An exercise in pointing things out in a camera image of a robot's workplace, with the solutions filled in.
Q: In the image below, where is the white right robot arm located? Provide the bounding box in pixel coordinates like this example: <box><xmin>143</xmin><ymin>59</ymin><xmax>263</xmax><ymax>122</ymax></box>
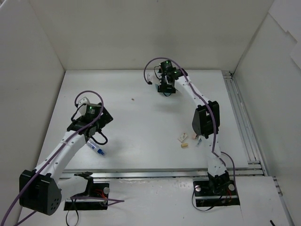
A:
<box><xmin>157</xmin><ymin>58</ymin><xmax>227</xmax><ymax>194</ymax></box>

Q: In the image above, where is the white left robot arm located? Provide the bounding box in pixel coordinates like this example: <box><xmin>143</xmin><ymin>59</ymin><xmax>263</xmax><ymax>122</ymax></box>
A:
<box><xmin>18</xmin><ymin>103</ymin><xmax>113</xmax><ymax>216</ymax></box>

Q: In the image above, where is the white blue correction tape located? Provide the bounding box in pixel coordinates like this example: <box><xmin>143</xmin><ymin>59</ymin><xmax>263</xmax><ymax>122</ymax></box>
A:
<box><xmin>87</xmin><ymin>139</ymin><xmax>106</xmax><ymax>156</ymax></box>

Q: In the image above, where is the white boxed eraser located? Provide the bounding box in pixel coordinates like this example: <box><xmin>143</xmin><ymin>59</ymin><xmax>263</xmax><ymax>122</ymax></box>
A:
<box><xmin>178</xmin><ymin>132</ymin><xmax>188</xmax><ymax>143</ymax></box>

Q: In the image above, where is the small tan eraser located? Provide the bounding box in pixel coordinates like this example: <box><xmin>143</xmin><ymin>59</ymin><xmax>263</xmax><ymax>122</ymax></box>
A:
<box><xmin>181</xmin><ymin>143</ymin><xmax>188</xmax><ymax>148</ymax></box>

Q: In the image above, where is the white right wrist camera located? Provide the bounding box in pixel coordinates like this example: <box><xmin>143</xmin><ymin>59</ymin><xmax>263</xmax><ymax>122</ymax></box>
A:
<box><xmin>146</xmin><ymin>73</ymin><xmax>157</xmax><ymax>85</ymax></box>

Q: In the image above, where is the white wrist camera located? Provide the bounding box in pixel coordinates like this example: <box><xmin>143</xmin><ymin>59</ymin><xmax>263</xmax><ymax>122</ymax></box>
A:
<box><xmin>146</xmin><ymin>73</ymin><xmax>157</xmax><ymax>85</ymax></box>
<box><xmin>77</xmin><ymin>97</ymin><xmax>90</xmax><ymax>112</ymax></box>

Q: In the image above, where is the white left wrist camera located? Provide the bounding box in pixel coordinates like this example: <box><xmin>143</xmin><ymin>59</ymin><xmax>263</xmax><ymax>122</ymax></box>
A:
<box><xmin>77</xmin><ymin>97</ymin><xmax>90</xmax><ymax>112</ymax></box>

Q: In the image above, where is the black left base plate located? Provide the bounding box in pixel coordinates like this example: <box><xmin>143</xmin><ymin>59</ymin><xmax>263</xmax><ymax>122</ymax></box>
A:
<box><xmin>63</xmin><ymin>182</ymin><xmax>110</xmax><ymax>211</ymax></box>

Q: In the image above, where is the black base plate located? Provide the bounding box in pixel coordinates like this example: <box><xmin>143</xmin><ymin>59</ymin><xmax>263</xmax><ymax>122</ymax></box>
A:
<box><xmin>63</xmin><ymin>182</ymin><xmax>110</xmax><ymax>211</ymax></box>
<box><xmin>192</xmin><ymin>180</ymin><xmax>240</xmax><ymax>211</ymax></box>

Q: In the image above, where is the aluminium front rail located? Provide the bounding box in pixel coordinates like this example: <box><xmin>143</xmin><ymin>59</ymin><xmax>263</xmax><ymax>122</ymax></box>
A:
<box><xmin>60</xmin><ymin>168</ymin><xmax>207</xmax><ymax>179</ymax></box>

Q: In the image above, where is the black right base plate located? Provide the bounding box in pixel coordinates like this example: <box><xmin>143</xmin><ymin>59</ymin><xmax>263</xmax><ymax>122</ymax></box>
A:
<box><xmin>192</xmin><ymin>180</ymin><xmax>240</xmax><ymax>211</ymax></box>

